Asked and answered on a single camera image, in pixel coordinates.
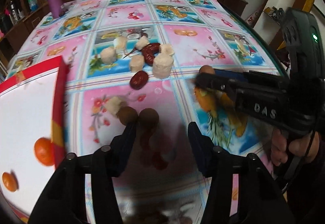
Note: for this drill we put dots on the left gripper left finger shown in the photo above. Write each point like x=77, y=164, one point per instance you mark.
x=121, y=148

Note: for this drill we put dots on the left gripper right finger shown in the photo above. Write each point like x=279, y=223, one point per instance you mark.
x=203, y=150

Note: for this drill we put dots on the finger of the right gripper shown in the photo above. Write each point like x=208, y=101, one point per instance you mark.
x=231, y=75
x=213, y=82

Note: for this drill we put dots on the brown longan fruit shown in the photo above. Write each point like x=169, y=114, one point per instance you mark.
x=207, y=69
x=149, y=118
x=126, y=115

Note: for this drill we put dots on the right hand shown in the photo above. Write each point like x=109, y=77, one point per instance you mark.
x=280, y=149

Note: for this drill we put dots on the large white yam chunk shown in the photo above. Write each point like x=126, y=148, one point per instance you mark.
x=162, y=66

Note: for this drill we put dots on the white yam chunk small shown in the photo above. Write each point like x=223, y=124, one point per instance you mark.
x=114, y=104

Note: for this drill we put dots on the white yam chunk right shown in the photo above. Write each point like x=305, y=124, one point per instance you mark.
x=166, y=49

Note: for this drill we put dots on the red dates pile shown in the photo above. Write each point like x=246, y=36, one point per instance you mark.
x=149, y=52

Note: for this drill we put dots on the orange on right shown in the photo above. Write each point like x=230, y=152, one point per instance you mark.
x=44, y=151

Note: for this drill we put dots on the orange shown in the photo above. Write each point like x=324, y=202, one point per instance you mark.
x=9, y=182
x=44, y=151

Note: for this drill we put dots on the red date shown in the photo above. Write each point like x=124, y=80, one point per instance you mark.
x=139, y=80

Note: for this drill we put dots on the fruit pattern tablecloth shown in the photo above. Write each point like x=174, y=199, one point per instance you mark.
x=77, y=81

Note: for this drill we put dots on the red white box tray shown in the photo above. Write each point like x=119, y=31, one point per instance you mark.
x=31, y=108

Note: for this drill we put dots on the white yam chunk left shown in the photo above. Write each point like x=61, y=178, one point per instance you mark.
x=108, y=55

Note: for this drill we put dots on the orange on left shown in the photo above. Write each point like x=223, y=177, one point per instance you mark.
x=9, y=182

